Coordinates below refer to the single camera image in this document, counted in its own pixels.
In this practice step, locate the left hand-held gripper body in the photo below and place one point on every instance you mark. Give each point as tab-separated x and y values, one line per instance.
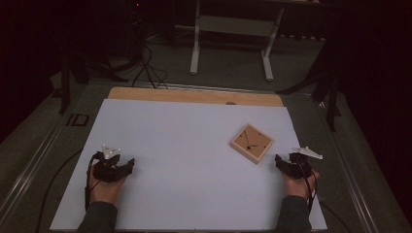
107	170

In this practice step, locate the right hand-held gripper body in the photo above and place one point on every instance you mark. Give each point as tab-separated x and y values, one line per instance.
299	166

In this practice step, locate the wooden picture frame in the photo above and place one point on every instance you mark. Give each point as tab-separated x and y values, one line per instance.
252	144

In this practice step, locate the person's right hand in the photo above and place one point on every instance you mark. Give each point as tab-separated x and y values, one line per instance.
298	187

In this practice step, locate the person's left hand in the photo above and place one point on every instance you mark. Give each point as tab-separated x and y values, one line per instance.
105	192

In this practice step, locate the black metal stand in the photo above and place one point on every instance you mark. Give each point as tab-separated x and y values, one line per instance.
330	93

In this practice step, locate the metal floor rail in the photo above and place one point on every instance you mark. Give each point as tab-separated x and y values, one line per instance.
350	174
226	88
29	176

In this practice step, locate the white metal table frame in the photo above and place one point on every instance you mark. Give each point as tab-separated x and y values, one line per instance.
233	26

